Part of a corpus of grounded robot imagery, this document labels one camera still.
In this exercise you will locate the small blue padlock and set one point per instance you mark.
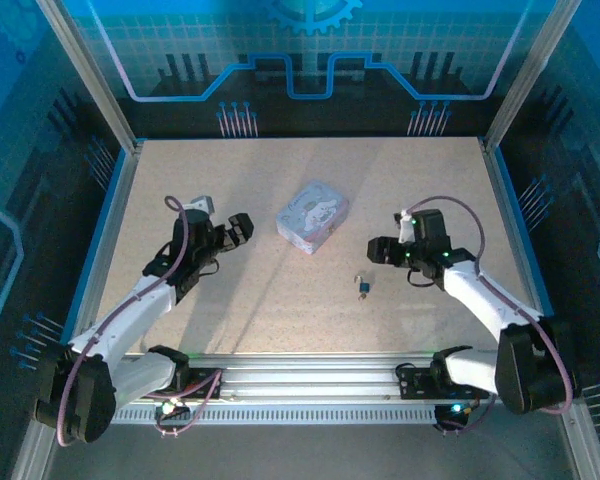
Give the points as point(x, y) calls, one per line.
point(364, 287)

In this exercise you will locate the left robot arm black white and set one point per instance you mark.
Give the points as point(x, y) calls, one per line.
point(125, 312)

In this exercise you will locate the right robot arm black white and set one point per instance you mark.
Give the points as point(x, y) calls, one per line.
point(485, 300)

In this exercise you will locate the left controller board green light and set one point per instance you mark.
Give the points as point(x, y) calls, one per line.
point(170, 407)

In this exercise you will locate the controller board green light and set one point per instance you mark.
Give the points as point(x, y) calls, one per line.
point(170, 407)
point(455, 410)

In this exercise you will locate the right controller board green light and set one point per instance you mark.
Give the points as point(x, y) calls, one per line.
point(455, 410)

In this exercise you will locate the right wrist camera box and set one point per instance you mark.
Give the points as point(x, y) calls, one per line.
point(405, 227)

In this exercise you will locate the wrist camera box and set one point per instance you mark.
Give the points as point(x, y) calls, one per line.
point(405, 227)
point(202, 204)

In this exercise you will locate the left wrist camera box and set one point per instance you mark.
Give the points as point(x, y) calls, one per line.
point(202, 204)

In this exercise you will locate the aluminium table side rail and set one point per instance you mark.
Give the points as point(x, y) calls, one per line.
point(115, 210)
point(510, 215)

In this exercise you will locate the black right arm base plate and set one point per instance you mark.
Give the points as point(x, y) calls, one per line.
point(415, 382)

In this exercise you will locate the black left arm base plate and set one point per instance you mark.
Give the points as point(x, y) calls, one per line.
point(200, 382)

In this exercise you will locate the aluminium mounting rail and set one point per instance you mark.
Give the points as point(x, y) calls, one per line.
point(305, 375)

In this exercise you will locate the aluminium frame post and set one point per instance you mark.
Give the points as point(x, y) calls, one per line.
point(87, 75)
point(530, 70)

